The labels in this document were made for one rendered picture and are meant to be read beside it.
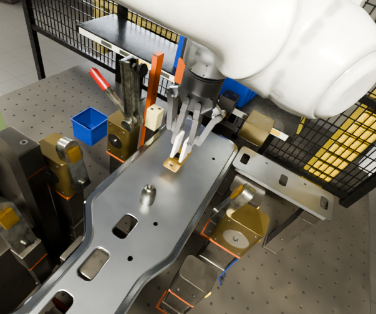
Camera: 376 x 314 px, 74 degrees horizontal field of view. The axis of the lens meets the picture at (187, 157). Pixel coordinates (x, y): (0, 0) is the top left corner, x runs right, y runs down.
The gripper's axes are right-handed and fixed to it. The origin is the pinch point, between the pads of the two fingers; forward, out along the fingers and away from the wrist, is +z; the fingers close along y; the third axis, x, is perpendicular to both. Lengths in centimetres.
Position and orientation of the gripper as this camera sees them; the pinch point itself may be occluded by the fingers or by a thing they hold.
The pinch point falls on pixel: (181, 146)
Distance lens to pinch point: 58.5
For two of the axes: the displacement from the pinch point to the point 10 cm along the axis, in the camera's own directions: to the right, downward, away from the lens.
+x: 4.6, -5.7, 6.8
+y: 8.5, 4.9, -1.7
